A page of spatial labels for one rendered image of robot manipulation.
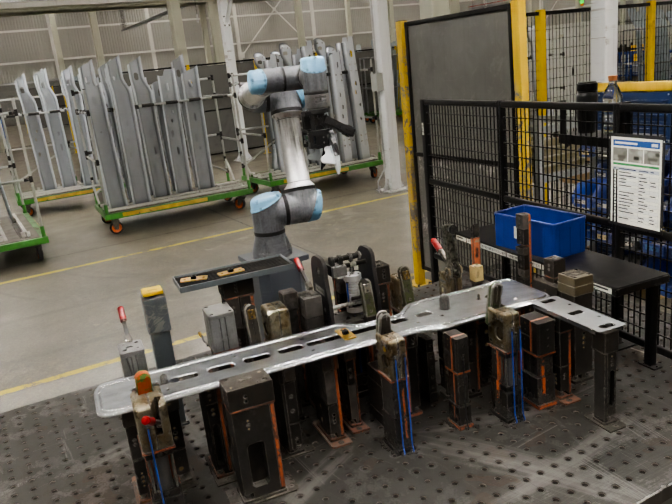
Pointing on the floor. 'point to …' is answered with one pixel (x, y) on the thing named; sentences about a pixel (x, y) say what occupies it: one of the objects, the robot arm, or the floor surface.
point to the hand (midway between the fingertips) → (331, 172)
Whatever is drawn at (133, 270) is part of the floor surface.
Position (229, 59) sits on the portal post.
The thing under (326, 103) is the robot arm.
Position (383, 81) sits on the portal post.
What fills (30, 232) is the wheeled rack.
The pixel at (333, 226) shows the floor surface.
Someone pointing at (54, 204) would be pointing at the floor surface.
